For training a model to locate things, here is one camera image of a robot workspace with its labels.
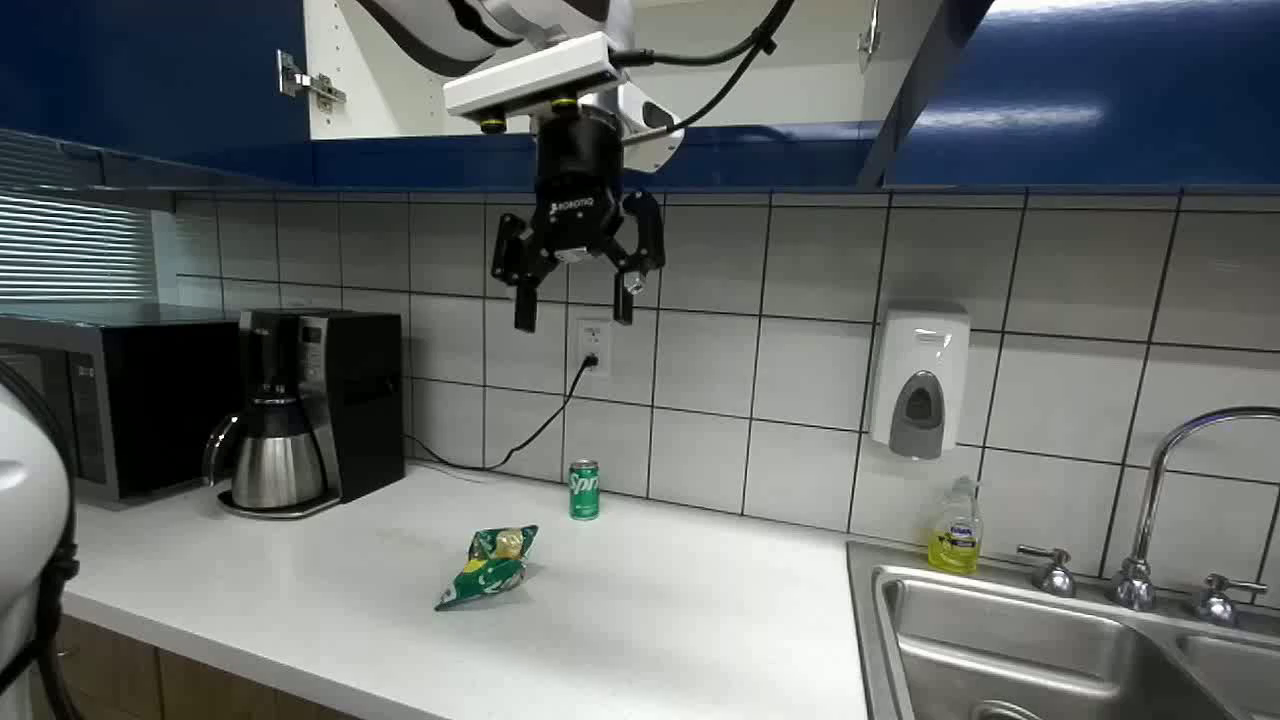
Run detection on steel coffee carafe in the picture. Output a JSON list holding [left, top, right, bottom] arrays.
[[199, 384, 336, 514]]

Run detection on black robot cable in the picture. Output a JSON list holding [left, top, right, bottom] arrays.
[[614, 0, 796, 143]]

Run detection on white wall outlet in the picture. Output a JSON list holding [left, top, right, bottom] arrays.
[[570, 316, 618, 391]]

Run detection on wooden lower cabinet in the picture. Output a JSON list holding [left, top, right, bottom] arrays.
[[52, 611, 353, 720]]

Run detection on white window blinds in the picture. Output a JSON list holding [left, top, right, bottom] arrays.
[[0, 192, 185, 324]]

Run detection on stainless steel sink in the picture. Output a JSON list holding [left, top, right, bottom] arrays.
[[845, 536, 1280, 720]]

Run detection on black steel coffee maker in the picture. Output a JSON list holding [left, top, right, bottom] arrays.
[[236, 309, 407, 514]]

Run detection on closed blue upper cabinet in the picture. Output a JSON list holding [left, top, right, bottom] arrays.
[[894, 0, 1280, 197]]

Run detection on steel gooseneck faucet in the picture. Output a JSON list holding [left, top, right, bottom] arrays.
[[1118, 404, 1280, 611]]

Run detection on green snack packet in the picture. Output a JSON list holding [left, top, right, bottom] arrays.
[[434, 518, 543, 615]]

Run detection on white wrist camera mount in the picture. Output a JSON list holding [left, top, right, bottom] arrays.
[[440, 32, 693, 175]]

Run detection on steel faucet handle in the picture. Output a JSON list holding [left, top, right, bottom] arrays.
[[1015, 542, 1079, 596], [1192, 570, 1270, 627]]

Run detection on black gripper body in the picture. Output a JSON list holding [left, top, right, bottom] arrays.
[[534, 104, 628, 256]]

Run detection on white wall soap dispenser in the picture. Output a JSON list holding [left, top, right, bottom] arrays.
[[870, 313, 976, 462]]

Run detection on black power cord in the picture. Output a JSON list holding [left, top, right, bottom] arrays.
[[405, 353, 599, 477]]

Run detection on yellow dish soap bottle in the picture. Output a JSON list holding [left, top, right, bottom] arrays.
[[926, 477, 988, 581]]

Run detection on open white cabinet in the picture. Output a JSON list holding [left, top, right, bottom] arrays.
[[298, 0, 963, 192]]

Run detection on metal cabinet hinge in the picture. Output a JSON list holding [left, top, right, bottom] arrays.
[[856, 5, 888, 63], [271, 47, 350, 113]]

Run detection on green soda can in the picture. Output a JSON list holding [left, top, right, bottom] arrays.
[[564, 454, 608, 523]]

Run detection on black steel microwave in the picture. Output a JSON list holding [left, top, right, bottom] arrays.
[[0, 316, 250, 509]]

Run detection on blue cabinet door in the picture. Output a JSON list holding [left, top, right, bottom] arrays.
[[0, 0, 313, 186], [856, 0, 997, 192]]

